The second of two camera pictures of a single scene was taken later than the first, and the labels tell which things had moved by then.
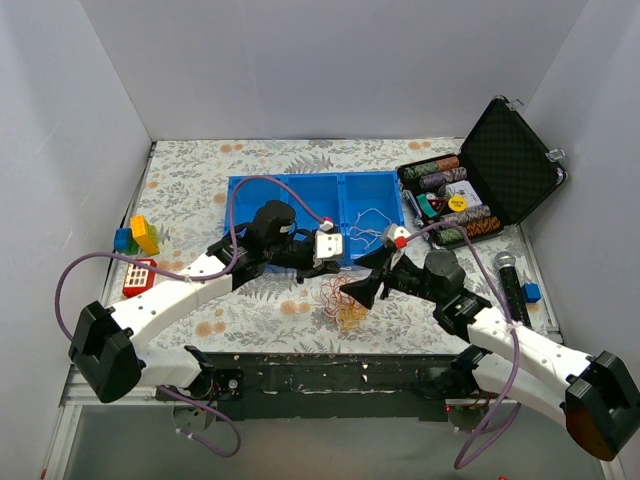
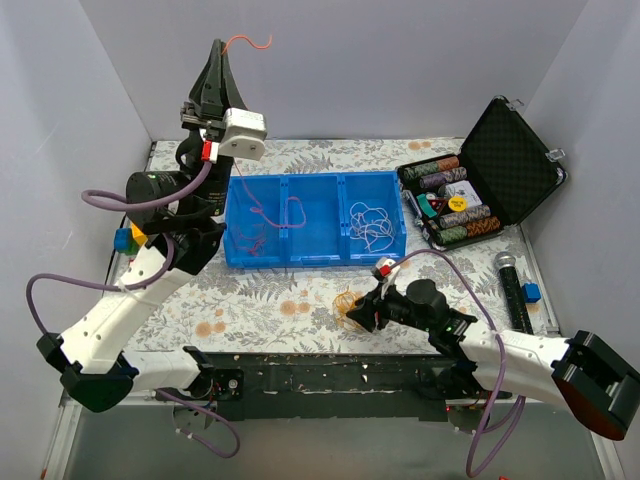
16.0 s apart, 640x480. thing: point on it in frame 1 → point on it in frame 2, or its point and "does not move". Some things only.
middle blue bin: [325, 193] does not move
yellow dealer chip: [457, 204] does not move
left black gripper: [310, 261] → [204, 120]
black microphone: [513, 288] does not move
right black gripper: [385, 273] → [376, 307]
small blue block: [531, 292] does not move
